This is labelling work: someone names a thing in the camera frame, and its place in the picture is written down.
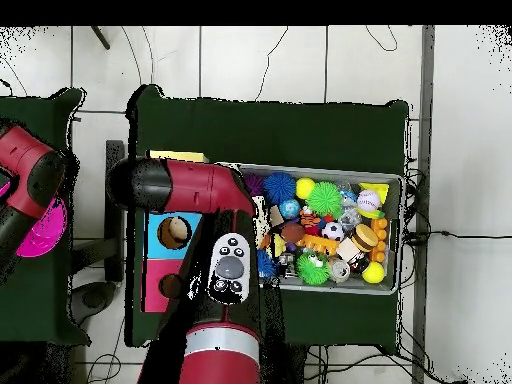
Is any green cloth side table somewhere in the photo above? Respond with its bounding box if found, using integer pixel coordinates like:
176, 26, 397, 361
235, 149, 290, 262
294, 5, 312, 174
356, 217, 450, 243
0, 87, 91, 345

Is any dark green table cloth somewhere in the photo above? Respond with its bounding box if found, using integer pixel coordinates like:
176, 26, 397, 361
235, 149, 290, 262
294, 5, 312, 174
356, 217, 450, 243
125, 84, 411, 355

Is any black floor cable with plug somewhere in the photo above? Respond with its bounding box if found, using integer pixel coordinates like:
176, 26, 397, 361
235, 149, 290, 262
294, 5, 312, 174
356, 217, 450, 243
403, 229, 512, 245

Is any white baseball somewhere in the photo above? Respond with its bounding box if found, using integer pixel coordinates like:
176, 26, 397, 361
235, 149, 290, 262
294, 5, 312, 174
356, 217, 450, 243
356, 189, 381, 212

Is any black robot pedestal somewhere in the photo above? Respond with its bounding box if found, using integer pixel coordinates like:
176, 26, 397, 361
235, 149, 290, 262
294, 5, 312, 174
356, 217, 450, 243
261, 343, 309, 384

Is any blue globe ball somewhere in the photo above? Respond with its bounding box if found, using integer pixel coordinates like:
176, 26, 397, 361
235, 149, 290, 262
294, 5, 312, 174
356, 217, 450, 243
278, 198, 302, 220

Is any plain wooden cube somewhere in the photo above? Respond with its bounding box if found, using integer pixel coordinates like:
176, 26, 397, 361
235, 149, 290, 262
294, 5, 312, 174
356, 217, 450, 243
335, 237, 361, 262

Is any small soccer ball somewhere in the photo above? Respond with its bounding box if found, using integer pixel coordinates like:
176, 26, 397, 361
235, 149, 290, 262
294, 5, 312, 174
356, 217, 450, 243
322, 221, 345, 242

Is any green spiky rubber ball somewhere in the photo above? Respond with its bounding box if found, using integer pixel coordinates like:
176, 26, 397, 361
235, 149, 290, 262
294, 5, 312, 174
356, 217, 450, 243
306, 181, 344, 219

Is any black rod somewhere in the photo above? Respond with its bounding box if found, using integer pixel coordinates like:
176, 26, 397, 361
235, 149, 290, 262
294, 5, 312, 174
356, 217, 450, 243
90, 25, 111, 50

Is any silver mesh bin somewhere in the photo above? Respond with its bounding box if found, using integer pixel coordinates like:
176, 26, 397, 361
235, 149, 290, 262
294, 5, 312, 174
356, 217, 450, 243
237, 161, 405, 296

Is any round wooden burger toy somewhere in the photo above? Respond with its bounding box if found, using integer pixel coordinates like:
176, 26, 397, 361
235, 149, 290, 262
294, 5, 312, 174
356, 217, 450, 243
350, 223, 379, 253

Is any purple spiky monster ball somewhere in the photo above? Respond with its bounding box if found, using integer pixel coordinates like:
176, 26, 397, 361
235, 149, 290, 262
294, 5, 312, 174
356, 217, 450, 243
244, 172, 265, 197

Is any yellow ball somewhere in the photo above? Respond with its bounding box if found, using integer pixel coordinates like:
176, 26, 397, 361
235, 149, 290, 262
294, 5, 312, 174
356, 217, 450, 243
294, 176, 317, 200
362, 261, 386, 284

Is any wooden box with three holes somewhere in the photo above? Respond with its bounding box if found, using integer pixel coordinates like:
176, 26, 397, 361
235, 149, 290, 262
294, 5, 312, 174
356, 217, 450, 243
141, 149, 210, 314

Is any blue spiky rubber ball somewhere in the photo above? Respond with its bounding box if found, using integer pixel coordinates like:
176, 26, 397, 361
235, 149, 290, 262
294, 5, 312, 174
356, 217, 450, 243
257, 249, 277, 279
262, 171, 297, 206

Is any brown toy football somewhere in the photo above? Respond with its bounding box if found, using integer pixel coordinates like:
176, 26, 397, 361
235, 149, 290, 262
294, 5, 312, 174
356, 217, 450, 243
280, 222, 306, 244

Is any pink round object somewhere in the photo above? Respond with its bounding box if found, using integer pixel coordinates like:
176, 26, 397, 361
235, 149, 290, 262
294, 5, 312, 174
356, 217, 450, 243
0, 175, 69, 259

